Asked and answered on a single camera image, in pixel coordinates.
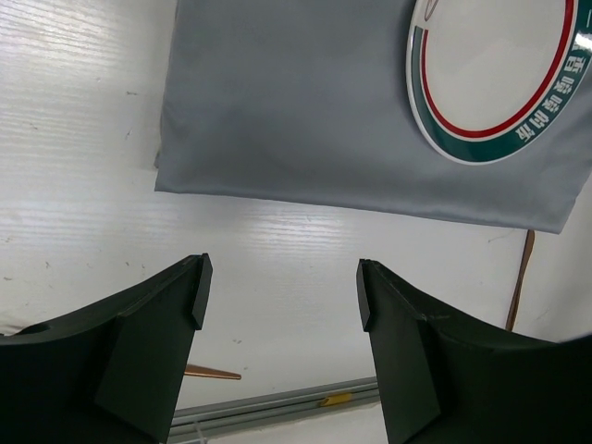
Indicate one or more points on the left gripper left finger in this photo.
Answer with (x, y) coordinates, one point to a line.
(109, 372)

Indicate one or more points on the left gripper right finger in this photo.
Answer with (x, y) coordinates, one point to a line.
(444, 376)

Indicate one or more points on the copper fork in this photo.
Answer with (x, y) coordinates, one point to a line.
(207, 372)

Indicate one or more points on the copper knife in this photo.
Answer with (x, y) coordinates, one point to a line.
(529, 243)

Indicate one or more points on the white plate green red rim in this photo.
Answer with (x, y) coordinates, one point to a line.
(486, 79)

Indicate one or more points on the grey cloth napkin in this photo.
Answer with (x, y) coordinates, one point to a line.
(307, 102)

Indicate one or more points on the aluminium rail front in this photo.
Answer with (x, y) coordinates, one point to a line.
(199, 424)

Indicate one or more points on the yellow tag on rail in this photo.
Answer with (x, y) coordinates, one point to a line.
(335, 399)

